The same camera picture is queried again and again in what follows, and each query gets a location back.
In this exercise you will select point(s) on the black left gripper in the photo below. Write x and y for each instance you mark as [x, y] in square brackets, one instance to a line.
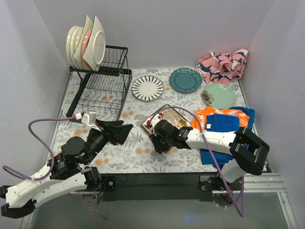
[109, 132]

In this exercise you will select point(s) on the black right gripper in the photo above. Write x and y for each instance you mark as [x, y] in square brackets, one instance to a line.
[155, 142]

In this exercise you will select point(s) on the white blue striped plate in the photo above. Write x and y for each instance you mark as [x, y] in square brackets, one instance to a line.
[147, 88]

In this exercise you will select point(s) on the teal scalloped plate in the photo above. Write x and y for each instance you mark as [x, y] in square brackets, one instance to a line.
[185, 80]

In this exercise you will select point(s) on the mint green plate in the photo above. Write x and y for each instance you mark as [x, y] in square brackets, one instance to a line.
[218, 96]

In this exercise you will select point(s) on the white black rimmed square plate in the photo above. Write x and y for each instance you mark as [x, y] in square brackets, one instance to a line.
[95, 50]

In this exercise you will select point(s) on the pink round plate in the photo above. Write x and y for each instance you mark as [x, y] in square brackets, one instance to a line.
[83, 49]

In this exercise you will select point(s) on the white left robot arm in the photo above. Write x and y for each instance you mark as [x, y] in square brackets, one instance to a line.
[66, 172]

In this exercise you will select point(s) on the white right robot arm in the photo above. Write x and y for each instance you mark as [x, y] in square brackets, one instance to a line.
[249, 152]

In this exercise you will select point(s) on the floral table mat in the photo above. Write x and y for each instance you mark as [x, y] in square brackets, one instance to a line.
[137, 154]

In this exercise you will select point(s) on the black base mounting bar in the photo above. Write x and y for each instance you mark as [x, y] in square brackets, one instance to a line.
[156, 186]

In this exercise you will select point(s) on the orange white cloth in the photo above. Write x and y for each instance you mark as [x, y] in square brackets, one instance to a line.
[226, 120]

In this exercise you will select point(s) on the blue cloth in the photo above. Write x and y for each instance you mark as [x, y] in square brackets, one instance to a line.
[221, 158]

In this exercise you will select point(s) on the white green rimmed plate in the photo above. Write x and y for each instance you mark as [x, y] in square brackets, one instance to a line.
[73, 45]

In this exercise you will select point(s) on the pink navy patterned cloth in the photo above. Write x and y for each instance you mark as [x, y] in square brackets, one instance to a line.
[222, 68]

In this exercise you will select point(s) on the cream round plate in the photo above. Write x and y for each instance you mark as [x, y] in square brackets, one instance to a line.
[68, 41]

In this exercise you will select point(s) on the cream square plate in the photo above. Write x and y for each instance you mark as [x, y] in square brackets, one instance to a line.
[87, 26]

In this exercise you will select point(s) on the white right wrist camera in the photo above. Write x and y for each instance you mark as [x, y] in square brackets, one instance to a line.
[152, 122]

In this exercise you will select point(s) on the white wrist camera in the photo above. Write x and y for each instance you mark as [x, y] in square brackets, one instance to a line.
[152, 122]
[88, 118]

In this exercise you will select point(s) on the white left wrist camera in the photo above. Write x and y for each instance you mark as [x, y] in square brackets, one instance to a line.
[88, 118]

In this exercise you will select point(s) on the black wire dish rack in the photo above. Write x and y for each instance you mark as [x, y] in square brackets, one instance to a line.
[103, 90]

